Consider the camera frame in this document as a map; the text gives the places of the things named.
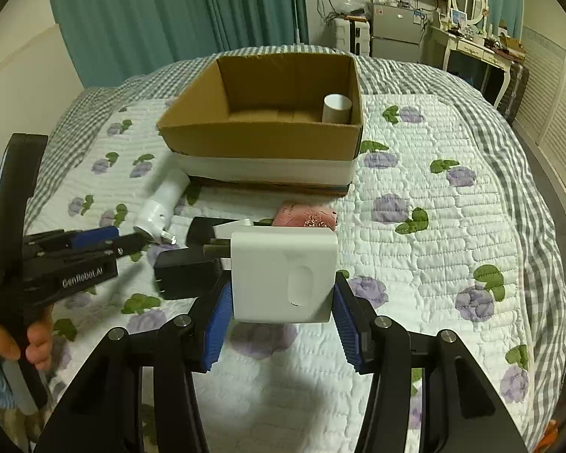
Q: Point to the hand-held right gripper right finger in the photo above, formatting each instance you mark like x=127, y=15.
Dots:
x=347, y=332

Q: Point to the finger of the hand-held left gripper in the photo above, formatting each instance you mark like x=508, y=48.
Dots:
x=96, y=237
x=122, y=247

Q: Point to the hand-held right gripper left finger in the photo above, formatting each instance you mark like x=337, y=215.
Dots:
x=216, y=335

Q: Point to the white cylindrical plug-in charger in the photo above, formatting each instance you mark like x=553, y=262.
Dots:
x=162, y=200

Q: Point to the large white power adapter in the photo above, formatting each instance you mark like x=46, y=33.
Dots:
x=283, y=273

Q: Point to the brown cardboard box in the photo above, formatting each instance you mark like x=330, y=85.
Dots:
x=264, y=137

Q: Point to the person's left hand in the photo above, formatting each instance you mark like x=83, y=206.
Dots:
x=37, y=342

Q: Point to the large black power adapter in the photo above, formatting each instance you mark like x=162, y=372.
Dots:
x=184, y=276

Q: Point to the pink embroidered pouch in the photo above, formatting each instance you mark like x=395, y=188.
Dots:
x=306, y=216

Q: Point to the white floral quilt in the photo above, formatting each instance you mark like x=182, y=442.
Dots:
x=429, y=226

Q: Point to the dark brown flat board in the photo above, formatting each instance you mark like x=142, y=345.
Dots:
x=273, y=188

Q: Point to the white paper roll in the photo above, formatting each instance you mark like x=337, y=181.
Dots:
x=336, y=107

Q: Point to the wide teal curtain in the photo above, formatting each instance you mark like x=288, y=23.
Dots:
x=170, y=9

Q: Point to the floral quilted bed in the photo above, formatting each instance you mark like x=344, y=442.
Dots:
x=509, y=118

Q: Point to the dark checked stool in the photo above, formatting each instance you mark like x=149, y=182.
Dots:
x=514, y=92

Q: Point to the white ribbed suitcase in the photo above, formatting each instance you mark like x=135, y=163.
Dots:
x=353, y=35

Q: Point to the white louvered wardrobe doors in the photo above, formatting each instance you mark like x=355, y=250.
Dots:
x=554, y=113

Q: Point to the silver mini fridge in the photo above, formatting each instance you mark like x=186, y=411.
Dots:
x=396, y=28

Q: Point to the white dressing table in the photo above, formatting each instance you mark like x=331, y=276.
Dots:
x=471, y=47

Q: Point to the small photo frame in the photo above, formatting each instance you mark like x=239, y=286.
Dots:
x=458, y=19

